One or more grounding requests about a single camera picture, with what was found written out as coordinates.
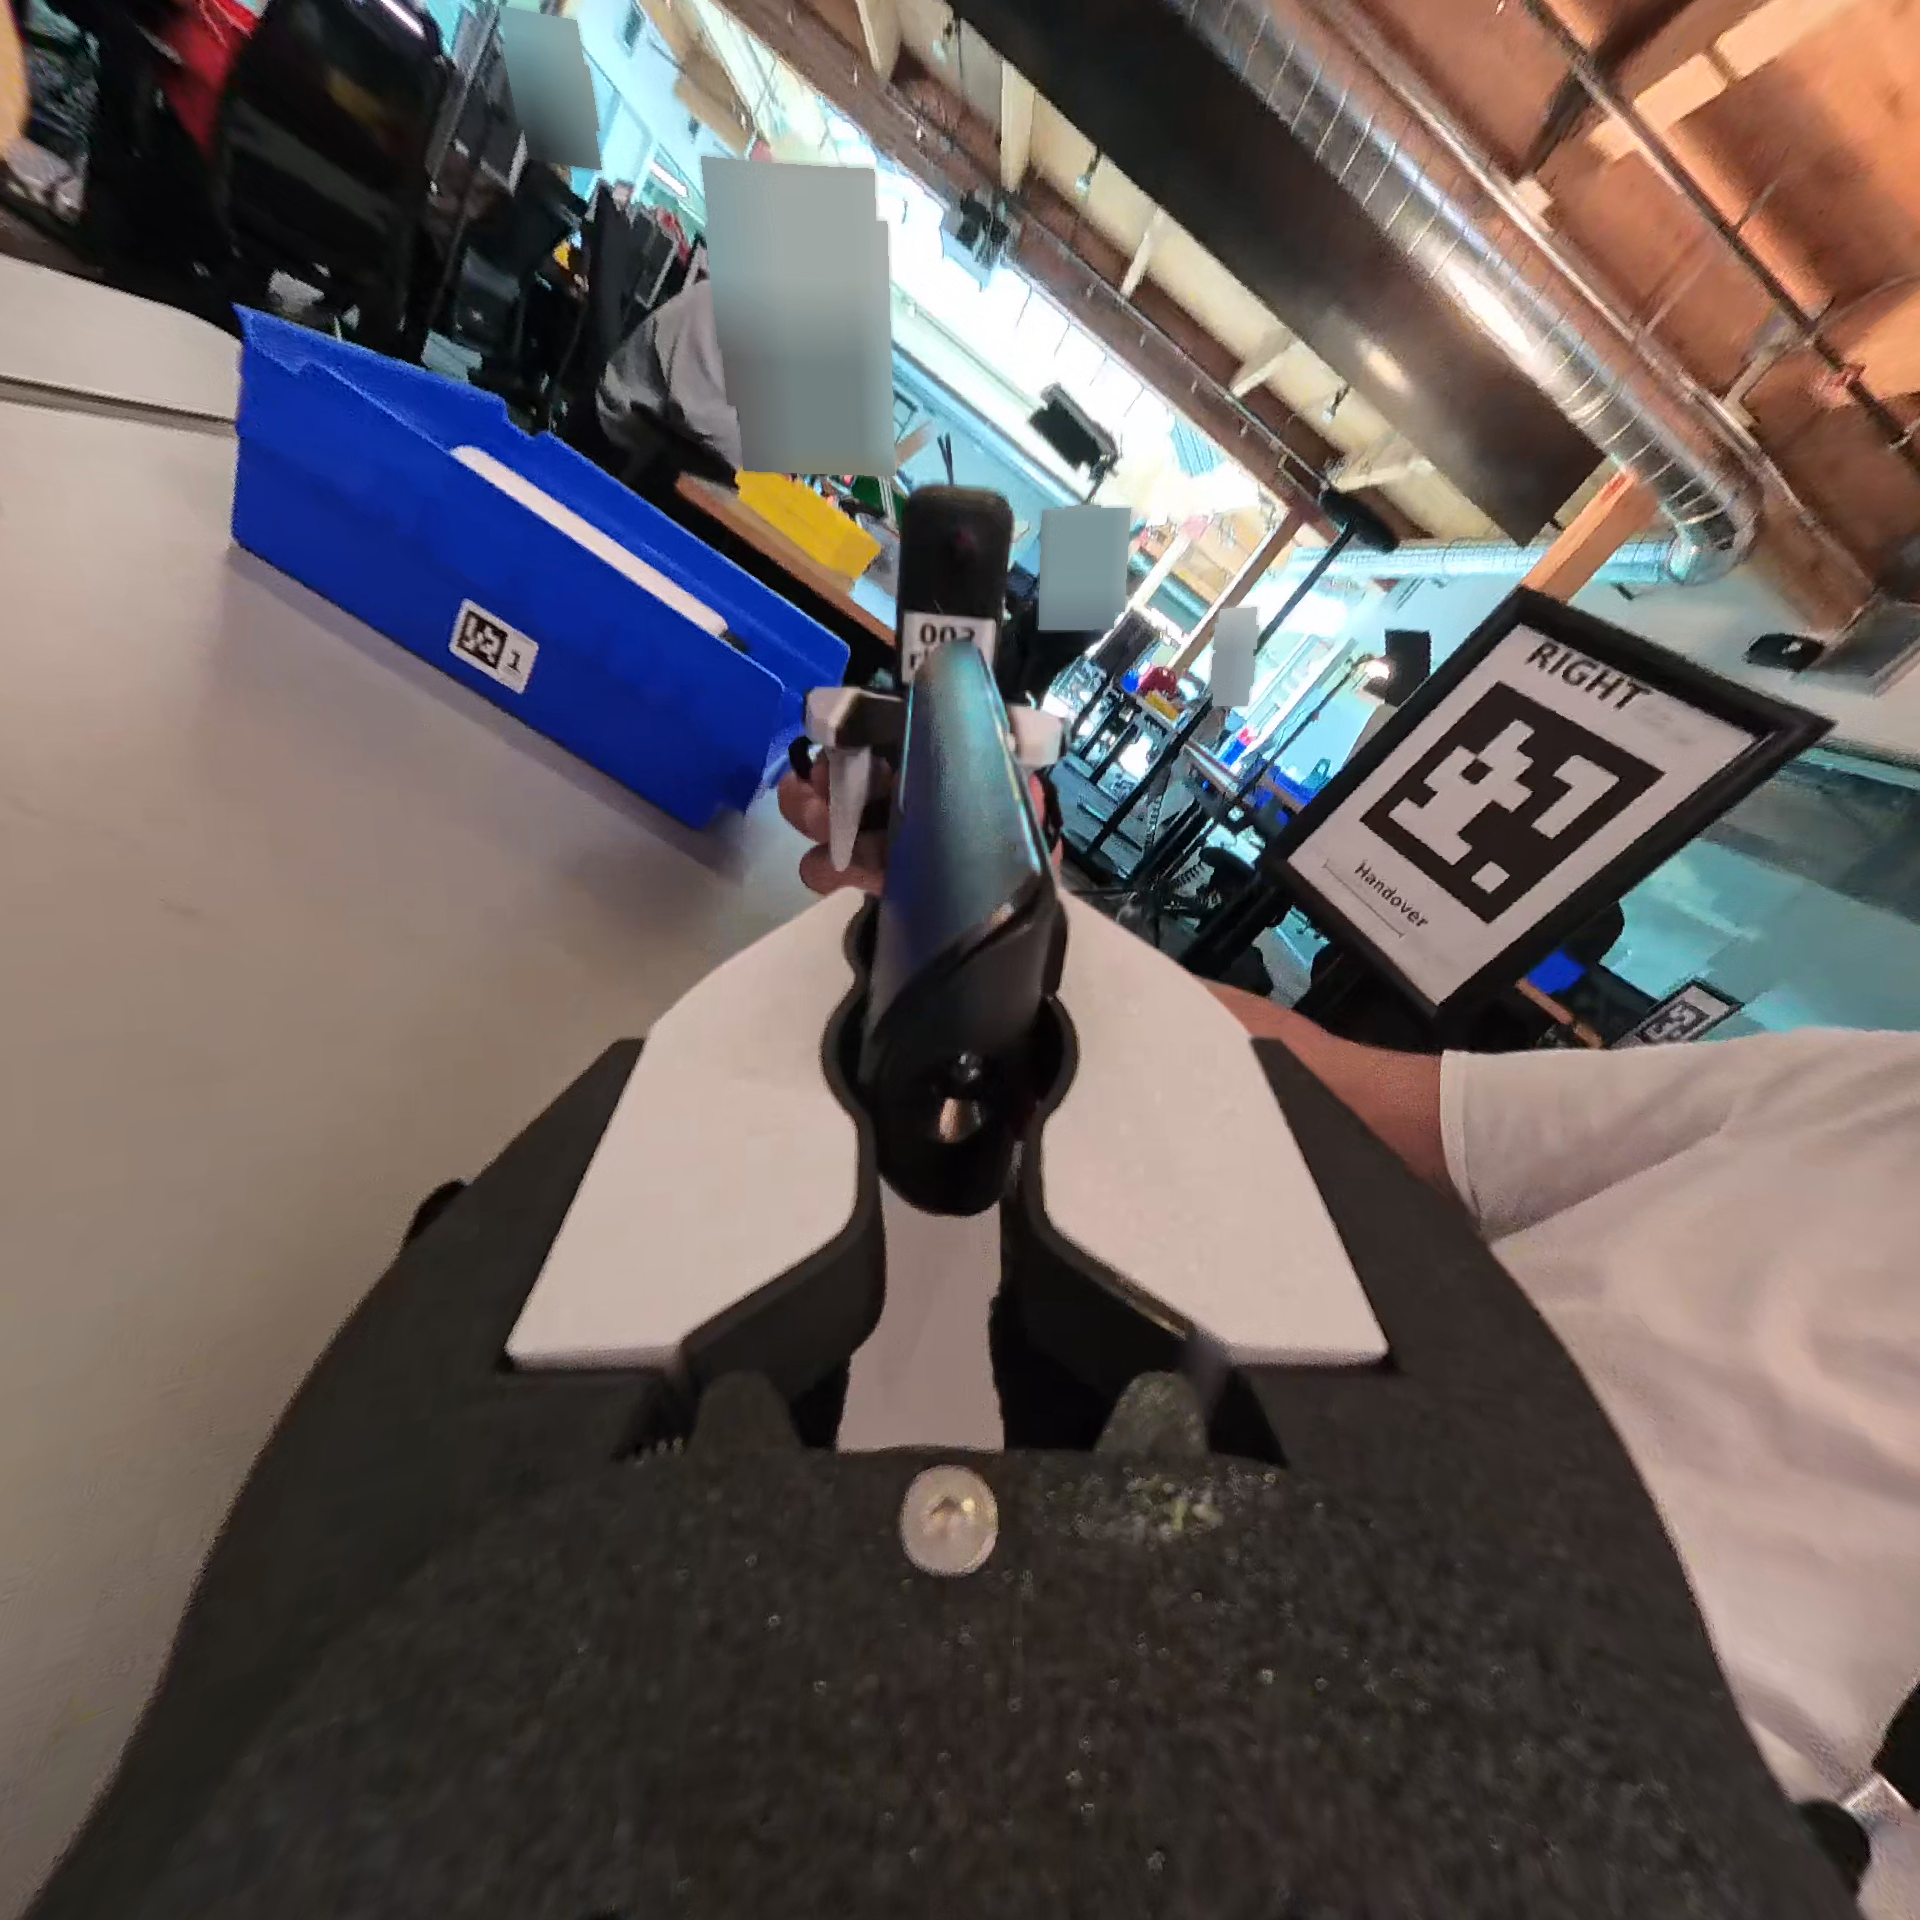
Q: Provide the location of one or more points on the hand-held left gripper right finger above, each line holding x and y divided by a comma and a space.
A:
1215, 1201

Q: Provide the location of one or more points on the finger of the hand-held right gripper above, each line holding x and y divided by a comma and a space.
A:
854, 795
1036, 739

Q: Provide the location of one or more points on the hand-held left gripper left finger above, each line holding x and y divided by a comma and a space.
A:
705, 1201

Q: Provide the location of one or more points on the black rounded object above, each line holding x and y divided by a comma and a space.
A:
961, 839

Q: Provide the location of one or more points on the blue plastic storage bin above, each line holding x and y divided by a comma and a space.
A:
451, 599

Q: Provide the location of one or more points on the person's right hand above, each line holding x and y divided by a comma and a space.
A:
812, 810

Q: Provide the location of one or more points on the yellow box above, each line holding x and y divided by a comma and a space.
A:
809, 524

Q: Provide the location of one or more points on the wooden work table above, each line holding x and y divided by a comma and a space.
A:
765, 555

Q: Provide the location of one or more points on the white cylinder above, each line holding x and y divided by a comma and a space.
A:
599, 540

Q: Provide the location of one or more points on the printed marker sign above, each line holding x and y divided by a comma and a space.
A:
1516, 795

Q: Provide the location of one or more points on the black office chair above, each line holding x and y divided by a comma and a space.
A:
331, 148

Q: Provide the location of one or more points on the red bag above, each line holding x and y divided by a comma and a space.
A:
195, 75

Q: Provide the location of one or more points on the narrow silver duct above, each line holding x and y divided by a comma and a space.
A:
1500, 253

